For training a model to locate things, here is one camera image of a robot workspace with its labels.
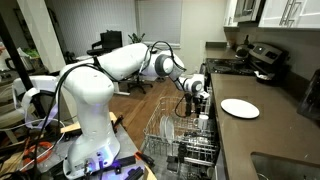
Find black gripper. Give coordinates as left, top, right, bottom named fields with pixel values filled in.
left=183, top=91, right=204, bottom=118

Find white cup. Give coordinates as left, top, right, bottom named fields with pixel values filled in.
left=193, top=113, right=210, bottom=131

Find metal robot base table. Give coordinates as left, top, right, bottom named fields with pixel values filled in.
left=31, top=111, right=158, bottom=180

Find stainless dishwasher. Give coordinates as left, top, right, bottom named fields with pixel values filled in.
left=141, top=143, right=228, bottom=180

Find white plate standing upright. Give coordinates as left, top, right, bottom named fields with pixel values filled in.
left=158, top=114, right=168, bottom=141
left=165, top=115, right=176, bottom=145

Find dark towel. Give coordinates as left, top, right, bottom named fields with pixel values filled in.
left=198, top=62, right=209, bottom=78

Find black cutlery basket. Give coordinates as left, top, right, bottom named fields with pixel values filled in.
left=165, top=142, right=190, bottom=173

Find large white plate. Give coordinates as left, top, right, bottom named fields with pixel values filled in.
left=220, top=98, right=261, bottom=120

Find black kitchen stove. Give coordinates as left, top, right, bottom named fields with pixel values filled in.
left=198, top=42, right=290, bottom=99

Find black office chair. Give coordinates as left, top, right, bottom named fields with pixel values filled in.
left=126, top=74, right=155, bottom=95

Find black orange clamp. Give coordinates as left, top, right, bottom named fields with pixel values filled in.
left=134, top=151, right=156, bottom=168

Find black pan on stove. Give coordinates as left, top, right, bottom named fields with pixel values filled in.
left=234, top=34, right=254, bottom=60

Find dark pan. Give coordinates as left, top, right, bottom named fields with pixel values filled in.
left=254, top=70, right=276, bottom=85

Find wooden desk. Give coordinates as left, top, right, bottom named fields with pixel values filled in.
left=112, top=79, right=132, bottom=97

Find green potted plant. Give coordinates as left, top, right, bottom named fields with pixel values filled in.
left=127, top=31, right=147, bottom=45

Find white window blind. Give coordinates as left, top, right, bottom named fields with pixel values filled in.
left=135, top=0, right=184, bottom=48

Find narrow white upper cabinet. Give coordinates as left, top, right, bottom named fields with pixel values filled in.
left=222, top=0, right=240, bottom=29

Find steel kitchen sink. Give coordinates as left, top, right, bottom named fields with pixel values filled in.
left=250, top=151, right=320, bottom=180

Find black computer monitor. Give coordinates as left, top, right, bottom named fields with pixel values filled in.
left=86, top=29, right=124, bottom=58

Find steel microwave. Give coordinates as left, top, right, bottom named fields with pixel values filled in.
left=232, top=0, right=267, bottom=24

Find black countertop appliance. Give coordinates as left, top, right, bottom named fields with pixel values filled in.
left=296, top=68, right=320, bottom=121

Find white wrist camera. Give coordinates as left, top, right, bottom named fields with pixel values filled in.
left=197, top=90, right=211, bottom=101

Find wire dishwasher rack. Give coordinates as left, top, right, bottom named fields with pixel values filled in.
left=142, top=87, right=221, bottom=168

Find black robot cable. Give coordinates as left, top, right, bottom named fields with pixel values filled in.
left=31, top=40, right=188, bottom=180

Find white cabinet with handles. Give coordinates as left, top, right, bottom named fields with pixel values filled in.
left=258, top=0, right=320, bottom=30

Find orange cable coil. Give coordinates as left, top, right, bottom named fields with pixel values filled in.
left=21, top=141, right=55, bottom=165

